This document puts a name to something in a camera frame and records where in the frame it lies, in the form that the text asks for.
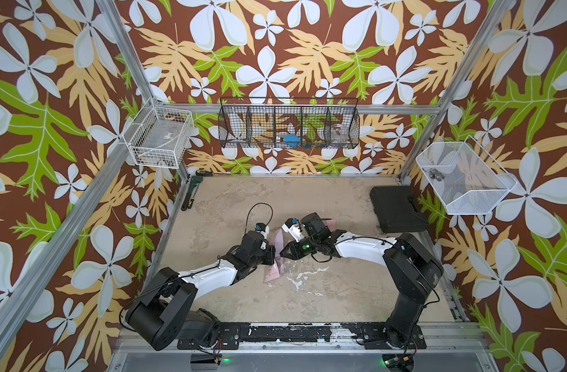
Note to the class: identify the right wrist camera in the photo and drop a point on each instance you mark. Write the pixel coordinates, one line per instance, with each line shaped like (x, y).
(293, 227)

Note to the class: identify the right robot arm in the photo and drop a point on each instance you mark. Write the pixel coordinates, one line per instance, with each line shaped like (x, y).
(415, 271)

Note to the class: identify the green black pipe wrench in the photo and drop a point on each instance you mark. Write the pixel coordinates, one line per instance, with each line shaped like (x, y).
(194, 183)

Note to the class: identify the black wire basket rear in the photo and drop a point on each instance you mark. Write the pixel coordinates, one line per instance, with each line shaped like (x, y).
(264, 122)

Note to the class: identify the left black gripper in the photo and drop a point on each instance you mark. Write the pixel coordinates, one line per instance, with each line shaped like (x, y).
(270, 250)

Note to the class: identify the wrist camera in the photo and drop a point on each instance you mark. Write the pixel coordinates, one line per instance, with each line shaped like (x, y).
(263, 229)
(293, 227)

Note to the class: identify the blue object in basket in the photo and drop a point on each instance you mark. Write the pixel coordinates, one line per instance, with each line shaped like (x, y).
(291, 141)

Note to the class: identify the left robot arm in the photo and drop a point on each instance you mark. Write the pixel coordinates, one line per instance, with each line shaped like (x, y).
(162, 312)

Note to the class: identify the black plastic tool case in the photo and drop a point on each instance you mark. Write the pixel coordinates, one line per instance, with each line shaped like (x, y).
(396, 209)

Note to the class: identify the white mesh basket right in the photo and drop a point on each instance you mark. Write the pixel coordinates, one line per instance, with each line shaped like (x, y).
(475, 182)

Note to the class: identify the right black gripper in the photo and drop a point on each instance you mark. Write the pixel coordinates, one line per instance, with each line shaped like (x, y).
(293, 253)

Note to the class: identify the pink ruler set pouch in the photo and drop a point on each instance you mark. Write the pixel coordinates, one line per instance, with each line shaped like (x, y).
(275, 270)
(330, 224)

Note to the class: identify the white wire basket left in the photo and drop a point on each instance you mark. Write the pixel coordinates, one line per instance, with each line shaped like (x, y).
(158, 136)

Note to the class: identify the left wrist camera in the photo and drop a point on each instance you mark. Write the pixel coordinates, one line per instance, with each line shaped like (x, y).
(263, 229)

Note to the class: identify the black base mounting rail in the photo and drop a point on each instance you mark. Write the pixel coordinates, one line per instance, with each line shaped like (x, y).
(371, 335)

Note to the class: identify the small dark object in basket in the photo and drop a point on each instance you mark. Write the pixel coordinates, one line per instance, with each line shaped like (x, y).
(436, 175)

